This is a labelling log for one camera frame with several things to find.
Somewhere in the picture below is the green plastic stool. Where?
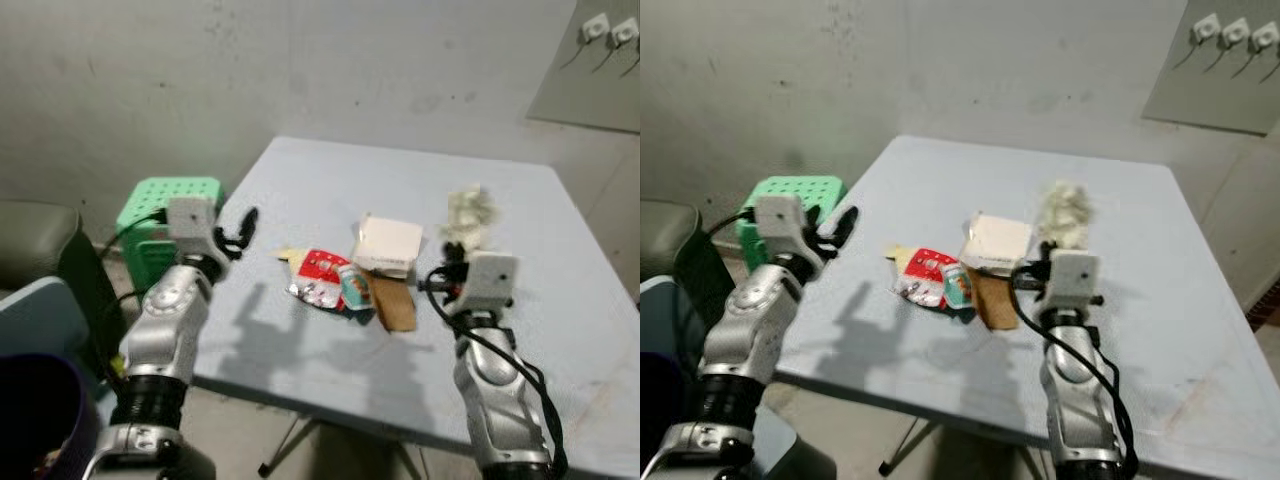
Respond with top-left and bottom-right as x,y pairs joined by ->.
737,175 -> 846,273
115,177 -> 226,293

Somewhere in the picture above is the crumpled white tissue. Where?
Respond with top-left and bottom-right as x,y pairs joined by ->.
1037,180 -> 1096,251
442,186 -> 498,256

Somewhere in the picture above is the white cardboard box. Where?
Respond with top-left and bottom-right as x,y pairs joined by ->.
960,212 -> 1034,276
352,214 -> 426,279

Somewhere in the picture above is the brown cardboard piece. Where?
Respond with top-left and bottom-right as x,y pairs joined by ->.
368,272 -> 419,333
972,270 -> 1021,331

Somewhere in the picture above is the teal snack packet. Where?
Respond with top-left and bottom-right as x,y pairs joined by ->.
335,262 -> 374,311
940,262 -> 977,309

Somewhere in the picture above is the red snack wrapper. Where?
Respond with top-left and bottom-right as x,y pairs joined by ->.
893,247 -> 959,308
288,248 -> 353,309

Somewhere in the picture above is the green leather sofa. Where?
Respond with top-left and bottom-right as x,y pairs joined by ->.
0,200 -> 81,293
640,200 -> 701,265

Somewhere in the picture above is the black metal table leg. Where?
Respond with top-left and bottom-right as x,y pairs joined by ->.
257,418 -> 321,478
878,420 -> 941,478

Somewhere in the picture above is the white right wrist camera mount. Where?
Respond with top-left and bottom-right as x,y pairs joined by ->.
1045,248 -> 1102,313
463,250 -> 522,317

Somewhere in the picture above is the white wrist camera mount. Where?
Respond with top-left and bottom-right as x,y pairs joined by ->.
463,250 -> 522,317
755,193 -> 821,263
1045,248 -> 1102,313
165,197 -> 223,263

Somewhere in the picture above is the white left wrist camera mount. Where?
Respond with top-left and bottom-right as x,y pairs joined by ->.
755,193 -> 821,263
165,197 -> 223,263

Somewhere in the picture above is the grey wall panel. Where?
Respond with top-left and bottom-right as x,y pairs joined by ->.
527,0 -> 641,134
1143,0 -> 1280,136

